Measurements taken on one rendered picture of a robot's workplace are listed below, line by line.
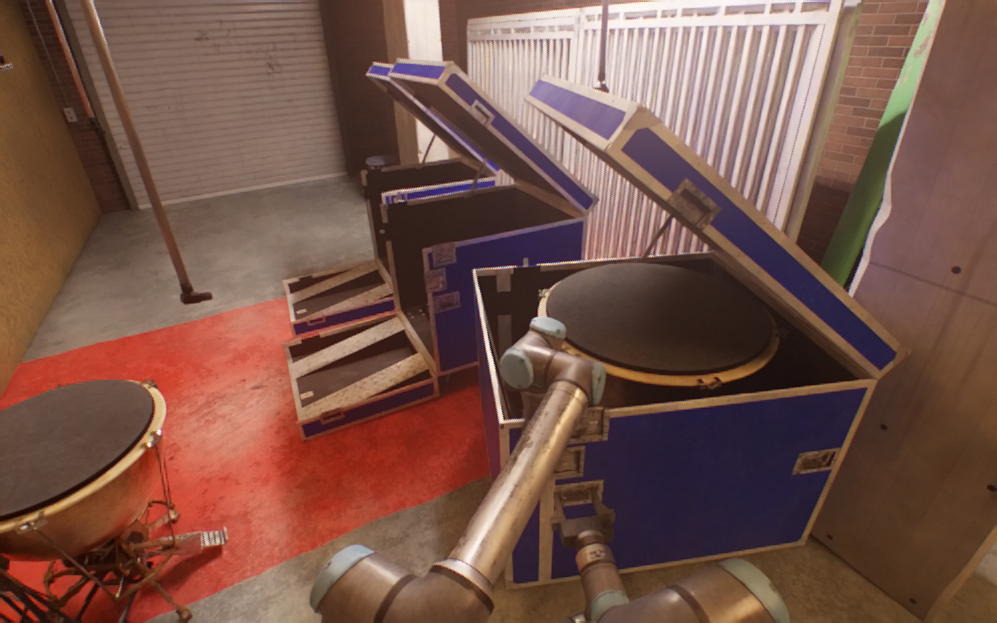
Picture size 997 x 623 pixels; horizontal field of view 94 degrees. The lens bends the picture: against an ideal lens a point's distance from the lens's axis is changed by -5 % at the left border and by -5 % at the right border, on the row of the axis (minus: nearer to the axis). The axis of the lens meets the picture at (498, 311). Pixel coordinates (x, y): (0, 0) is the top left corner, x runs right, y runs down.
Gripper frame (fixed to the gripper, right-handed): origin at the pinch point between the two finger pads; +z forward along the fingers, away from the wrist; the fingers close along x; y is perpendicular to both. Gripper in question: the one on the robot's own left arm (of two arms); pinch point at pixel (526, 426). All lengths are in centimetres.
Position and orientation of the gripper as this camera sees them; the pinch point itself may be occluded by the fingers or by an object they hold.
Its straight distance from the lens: 141.4
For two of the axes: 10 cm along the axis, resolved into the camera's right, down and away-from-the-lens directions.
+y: 9.8, 0.7, 1.7
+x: -1.2, -4.9, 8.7
